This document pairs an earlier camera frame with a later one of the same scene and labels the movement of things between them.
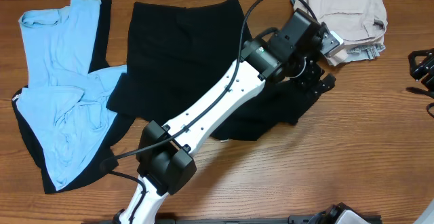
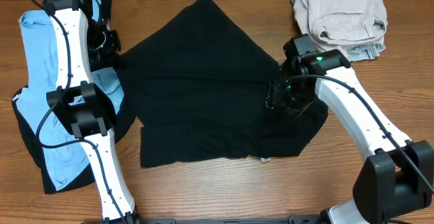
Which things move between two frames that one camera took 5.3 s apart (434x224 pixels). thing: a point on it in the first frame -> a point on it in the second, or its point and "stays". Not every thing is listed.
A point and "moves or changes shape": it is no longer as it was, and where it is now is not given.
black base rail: (296, 219) stays
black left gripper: (314, 78) -> (110, 41)
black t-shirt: (176, 49) moves or changes shape
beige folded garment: (352, 11) stays
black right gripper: (425, 66) -> (278, 98)
